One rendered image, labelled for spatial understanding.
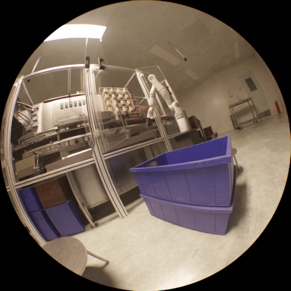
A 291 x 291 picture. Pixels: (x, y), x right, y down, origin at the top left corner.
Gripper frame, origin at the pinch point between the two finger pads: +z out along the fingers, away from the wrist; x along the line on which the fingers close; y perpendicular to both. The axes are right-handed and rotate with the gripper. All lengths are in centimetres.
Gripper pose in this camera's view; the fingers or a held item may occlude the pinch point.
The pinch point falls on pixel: (148, 130)
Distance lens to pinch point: 127.7
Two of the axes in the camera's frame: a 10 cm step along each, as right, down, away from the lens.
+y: -6.7, -4.9, 5.5
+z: -1.6, 8.2, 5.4
